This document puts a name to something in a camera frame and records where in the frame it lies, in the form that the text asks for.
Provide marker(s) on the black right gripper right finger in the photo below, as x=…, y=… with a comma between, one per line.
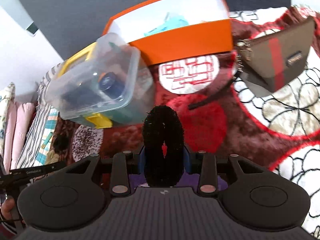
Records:
x=233, y=176

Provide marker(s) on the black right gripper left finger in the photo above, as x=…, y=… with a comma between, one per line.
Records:
x=118, y=168

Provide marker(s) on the black fuzzy scrunchie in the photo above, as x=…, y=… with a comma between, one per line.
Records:
x=163, y=137

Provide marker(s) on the teal wet wipes packet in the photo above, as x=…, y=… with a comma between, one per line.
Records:
x=172, y=21

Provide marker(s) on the purple cloth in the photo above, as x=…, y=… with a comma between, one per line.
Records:
x=187, y=180

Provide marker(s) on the person's left hand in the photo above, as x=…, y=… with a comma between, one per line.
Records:
x=7, y=208

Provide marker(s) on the pink floral cushion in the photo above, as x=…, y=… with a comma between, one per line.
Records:
x=15, y=121

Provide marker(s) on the striped cloth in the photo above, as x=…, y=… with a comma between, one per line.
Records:
x=40, y=134

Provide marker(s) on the red floral plush blanket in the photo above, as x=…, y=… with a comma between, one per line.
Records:
x=279, y=132

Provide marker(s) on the clear plastic storage container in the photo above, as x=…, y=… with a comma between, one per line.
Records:
x=107, y=84

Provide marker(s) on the brown pouch with red stripe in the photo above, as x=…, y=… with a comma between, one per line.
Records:
x=270, y=62

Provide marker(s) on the orange cardboard box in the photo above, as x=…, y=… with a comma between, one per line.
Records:
x=209, y=30

